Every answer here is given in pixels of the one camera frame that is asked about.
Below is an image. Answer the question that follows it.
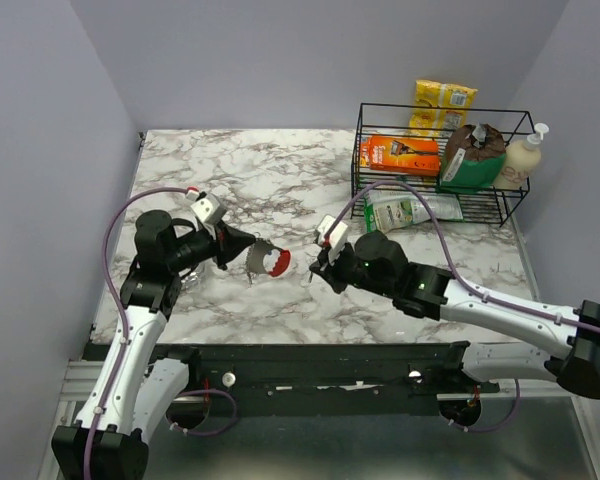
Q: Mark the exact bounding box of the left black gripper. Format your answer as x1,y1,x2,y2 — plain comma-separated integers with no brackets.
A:
168,218,257,272

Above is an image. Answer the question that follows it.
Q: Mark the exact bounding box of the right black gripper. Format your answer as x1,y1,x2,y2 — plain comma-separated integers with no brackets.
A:
310,238,394,298

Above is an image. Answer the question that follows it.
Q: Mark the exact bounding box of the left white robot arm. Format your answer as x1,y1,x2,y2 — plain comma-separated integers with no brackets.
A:
51,210,256,479

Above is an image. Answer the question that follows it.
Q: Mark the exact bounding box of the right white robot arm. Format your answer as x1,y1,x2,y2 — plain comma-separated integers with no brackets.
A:
310,231,600,400

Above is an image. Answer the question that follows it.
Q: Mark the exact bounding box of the green white flat pouch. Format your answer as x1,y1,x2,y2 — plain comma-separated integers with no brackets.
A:
364,190,464,233

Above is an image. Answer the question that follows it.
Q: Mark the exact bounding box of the orange razor box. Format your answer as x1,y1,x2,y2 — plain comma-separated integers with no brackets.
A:
360,135,440,177

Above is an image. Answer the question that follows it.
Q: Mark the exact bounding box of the brown green bag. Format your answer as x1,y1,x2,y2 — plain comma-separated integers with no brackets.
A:
439,123,506,194

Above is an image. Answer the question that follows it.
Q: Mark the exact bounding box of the yellow snack packet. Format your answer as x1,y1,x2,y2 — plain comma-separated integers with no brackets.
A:
409,79,478,137

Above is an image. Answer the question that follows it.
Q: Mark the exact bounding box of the cream lotion pump bottle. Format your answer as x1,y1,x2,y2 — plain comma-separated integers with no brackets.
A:
493,123,550,190

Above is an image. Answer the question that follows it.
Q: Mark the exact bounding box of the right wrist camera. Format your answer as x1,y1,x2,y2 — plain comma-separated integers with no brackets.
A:
315,215,349,264

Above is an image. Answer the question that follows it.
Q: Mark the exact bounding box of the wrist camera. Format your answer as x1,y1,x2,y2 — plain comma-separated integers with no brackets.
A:
186,189,227,226
315,215,349,264

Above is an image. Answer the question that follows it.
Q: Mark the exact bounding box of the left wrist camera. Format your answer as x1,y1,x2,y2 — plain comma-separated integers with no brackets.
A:
186,189,227,226

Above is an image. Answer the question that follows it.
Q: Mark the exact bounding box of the black mounting base rail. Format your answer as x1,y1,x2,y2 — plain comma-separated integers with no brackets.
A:
150,341,499,417

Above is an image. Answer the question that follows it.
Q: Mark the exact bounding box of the black wire basket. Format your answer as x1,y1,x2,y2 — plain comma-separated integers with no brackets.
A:
350,102,534,227

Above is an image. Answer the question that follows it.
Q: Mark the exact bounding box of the aluminium extrusion rail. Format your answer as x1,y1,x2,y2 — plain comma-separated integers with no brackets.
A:
60,360,104,402

